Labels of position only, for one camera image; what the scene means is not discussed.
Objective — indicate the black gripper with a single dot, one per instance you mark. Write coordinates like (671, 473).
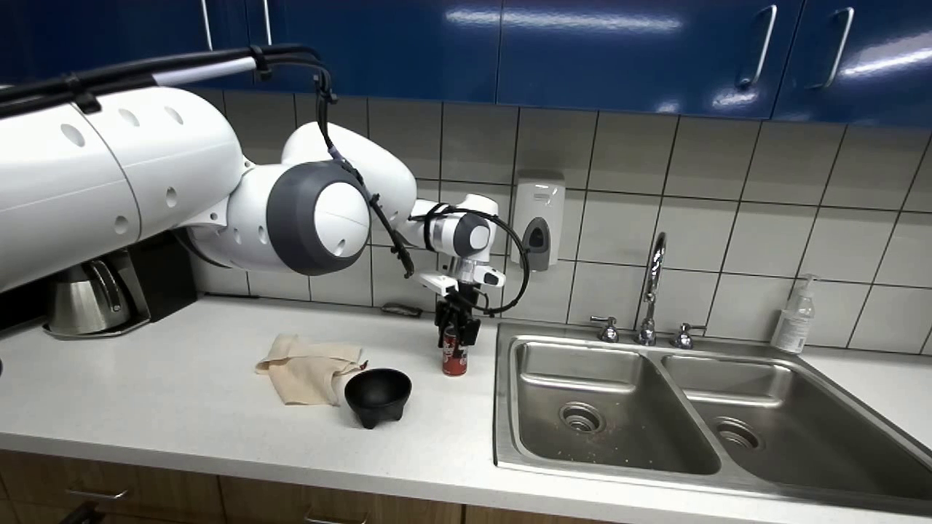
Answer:
(459, 309)

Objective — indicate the red soda can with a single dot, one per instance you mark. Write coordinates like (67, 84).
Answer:
(456, 362)

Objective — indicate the black bowl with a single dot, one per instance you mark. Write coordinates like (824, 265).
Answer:
(377, 397)

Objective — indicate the small dark flat object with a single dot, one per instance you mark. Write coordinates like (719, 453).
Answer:
(400, 309)

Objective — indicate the beige cloth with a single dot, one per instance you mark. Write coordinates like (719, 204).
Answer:
(307, 368)

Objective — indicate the chrome faucet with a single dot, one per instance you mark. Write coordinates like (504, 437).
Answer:
(650, 285)

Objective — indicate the steel double sink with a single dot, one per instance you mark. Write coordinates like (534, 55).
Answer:
(679, 418)

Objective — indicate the blue cabinet door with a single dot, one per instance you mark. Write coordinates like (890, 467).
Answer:
(418, 47)
(96, 29)
(883, 68)
(631, 58)

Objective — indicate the black coffee maker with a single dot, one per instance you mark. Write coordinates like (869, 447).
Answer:
(163, 280)

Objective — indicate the wooden base cabinet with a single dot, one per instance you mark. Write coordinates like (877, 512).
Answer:
(175, 491)

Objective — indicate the clear soap pump bottle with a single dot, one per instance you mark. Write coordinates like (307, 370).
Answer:
(794, 323)

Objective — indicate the steel coffee carafe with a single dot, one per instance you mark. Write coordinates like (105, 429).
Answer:
(84, 300)

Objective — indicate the black appliance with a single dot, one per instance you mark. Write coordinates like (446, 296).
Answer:
(19, 309)

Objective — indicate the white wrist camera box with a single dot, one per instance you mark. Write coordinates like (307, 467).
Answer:
(437, 284)

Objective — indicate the white wall soap dispenser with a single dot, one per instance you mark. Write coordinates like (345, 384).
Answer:
(536, 208)

